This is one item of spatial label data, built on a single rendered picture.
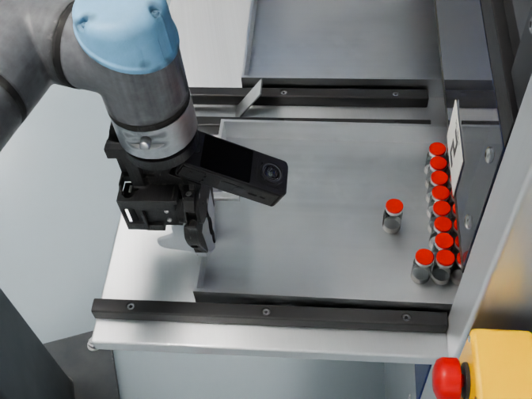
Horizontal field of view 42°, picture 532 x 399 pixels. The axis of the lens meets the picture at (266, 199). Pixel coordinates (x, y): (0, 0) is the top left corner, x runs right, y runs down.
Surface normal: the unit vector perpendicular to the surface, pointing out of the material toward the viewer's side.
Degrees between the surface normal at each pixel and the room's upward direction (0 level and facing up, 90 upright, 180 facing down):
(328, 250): 0
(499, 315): 90
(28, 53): 54
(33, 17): 20
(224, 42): 0
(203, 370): 0
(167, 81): 89
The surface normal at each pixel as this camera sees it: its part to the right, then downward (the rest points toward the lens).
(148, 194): -0.08, -0.58
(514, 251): -0.07, 0.81
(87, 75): -0.36, 0.65
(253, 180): 0.43, -0.46
